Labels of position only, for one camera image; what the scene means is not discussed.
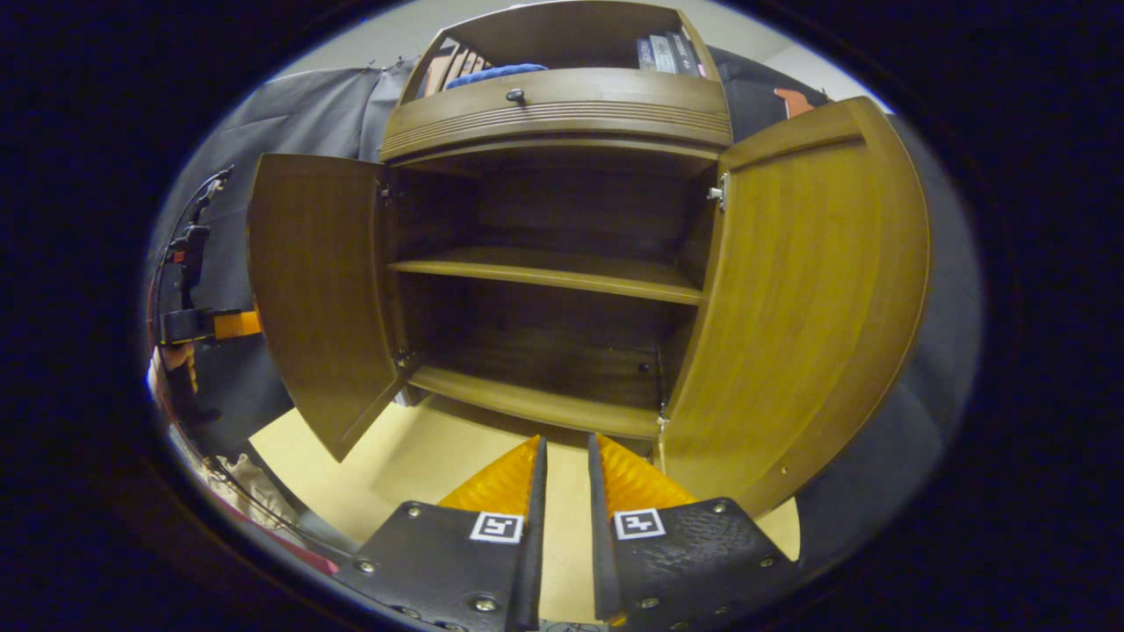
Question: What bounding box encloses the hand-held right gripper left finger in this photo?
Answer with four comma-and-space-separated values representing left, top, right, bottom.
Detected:
351, 436, 548, 632

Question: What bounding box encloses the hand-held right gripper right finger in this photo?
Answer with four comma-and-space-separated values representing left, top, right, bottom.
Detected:
587, 432, 802, 628

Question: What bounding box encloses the wooden shoe cabinet door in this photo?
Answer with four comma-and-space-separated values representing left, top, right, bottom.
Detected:
659, 97, 932, 519
248, 154, 414, 463

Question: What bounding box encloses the wooden double-door shoe cabinet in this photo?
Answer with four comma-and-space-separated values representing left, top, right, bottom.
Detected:
378, 0, 734, 440

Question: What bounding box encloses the person's patterned clothing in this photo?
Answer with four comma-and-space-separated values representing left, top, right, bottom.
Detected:
171, 430, 339, 576

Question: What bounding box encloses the black backdrop cloth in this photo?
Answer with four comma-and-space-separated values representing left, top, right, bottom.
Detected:
145, 44, 984, 571

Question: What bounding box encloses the blue folded towel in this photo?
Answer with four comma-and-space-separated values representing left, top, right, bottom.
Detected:
443, 63, 550, 90

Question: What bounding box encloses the wooden drawer with black knob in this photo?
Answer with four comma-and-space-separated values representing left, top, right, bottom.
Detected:
379, 68, 734, 163

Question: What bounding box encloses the book with black spine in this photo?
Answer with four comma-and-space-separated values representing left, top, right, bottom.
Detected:
667, 31, 705, 78

